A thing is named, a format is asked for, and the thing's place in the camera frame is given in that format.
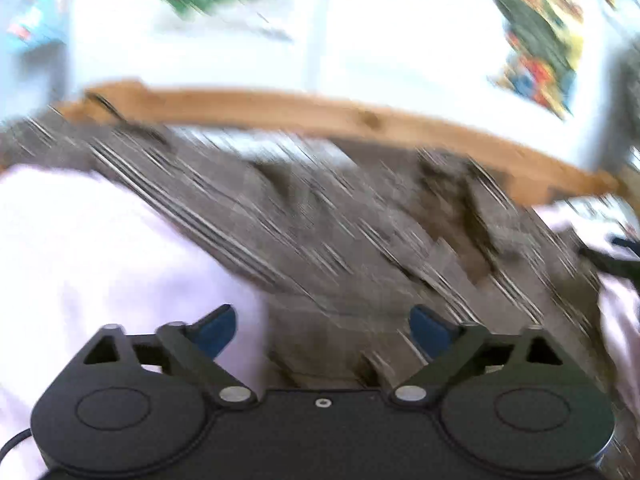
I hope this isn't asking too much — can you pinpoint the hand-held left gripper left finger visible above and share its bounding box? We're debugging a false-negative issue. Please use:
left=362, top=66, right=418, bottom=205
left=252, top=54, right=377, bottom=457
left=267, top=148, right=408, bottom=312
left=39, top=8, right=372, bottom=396
left=82, top=304, right=259, bottom=408

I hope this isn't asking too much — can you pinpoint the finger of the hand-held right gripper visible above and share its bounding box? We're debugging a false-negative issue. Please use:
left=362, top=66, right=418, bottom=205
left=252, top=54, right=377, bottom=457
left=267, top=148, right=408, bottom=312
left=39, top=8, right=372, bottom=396
left=579, top=236, right=640, bottom=279

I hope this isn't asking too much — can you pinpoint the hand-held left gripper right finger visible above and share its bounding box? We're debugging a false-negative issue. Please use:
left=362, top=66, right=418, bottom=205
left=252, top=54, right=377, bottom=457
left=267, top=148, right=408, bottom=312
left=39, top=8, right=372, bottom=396
left=390, top=304, right=564, bottom=407

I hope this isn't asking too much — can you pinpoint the pink cloth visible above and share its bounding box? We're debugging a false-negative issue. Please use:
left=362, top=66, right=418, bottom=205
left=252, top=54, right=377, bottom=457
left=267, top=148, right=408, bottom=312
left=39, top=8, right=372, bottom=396
left=0, top=164, right=640, bottom=480

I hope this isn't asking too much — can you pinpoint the brown plaid blanket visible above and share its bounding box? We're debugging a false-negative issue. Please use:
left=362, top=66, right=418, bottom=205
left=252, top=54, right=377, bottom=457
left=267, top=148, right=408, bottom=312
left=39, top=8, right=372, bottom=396
left=0, top=115, right=621, bottom=461

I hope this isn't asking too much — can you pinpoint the grey cloth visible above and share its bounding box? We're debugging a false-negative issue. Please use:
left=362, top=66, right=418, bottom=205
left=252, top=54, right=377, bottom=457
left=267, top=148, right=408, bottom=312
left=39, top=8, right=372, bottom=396
left=611, top=42, right=640, bottom=163

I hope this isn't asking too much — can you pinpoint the black cable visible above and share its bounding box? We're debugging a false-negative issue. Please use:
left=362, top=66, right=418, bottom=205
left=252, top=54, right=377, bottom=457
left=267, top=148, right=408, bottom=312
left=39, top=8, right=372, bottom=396
left=0, top=429, right=32, bottom=463

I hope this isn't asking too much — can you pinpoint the colourful wall poster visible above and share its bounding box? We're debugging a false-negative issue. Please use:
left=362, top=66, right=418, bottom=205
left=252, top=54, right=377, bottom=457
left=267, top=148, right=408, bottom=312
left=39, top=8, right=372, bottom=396
left=487, top=0, right=618, bottom=122

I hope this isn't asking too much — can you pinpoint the wooden bed frame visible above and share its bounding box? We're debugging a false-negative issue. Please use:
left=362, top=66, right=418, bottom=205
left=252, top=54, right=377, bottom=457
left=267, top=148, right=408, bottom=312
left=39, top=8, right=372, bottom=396
left=50, top=77, right=632, bottom=202

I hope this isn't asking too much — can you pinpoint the blue wall poster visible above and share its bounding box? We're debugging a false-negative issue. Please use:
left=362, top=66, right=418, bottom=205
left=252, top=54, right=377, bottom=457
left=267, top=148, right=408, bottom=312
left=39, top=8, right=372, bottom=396
left=0, top=0, right=73, bottom=53

